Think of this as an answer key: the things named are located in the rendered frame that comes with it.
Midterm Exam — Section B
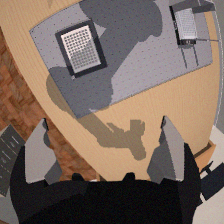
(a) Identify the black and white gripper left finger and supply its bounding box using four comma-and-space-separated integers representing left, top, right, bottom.
10, 118, 62, 224

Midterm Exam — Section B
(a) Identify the grey perforated base plate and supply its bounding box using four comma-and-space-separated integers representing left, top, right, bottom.
29, 0, 213, 119

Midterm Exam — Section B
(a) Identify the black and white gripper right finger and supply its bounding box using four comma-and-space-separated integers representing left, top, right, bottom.
147, 116, 201, 224

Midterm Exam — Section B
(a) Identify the white well plate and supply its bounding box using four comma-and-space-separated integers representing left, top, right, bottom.
175, 8, 197, 39

